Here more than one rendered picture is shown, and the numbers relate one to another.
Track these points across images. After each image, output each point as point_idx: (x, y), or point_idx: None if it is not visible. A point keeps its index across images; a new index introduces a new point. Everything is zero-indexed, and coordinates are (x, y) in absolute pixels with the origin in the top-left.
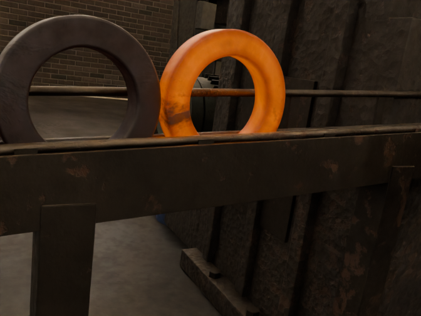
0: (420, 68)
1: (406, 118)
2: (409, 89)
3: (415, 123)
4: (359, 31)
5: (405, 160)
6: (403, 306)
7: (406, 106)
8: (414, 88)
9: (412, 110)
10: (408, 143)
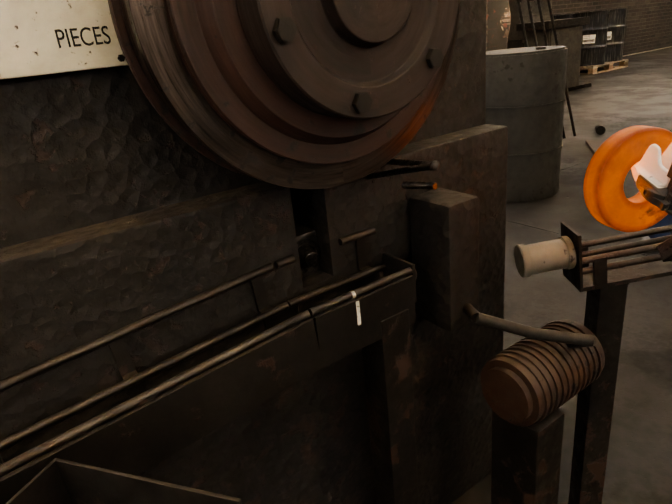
0: (13, 334)
1: (33, 407)
2: (7, 372)
3: (28, 429)
4: None
5: None
6: None
7: (19, 395)
8: (20, 365)
9: (40, 391)
10: None
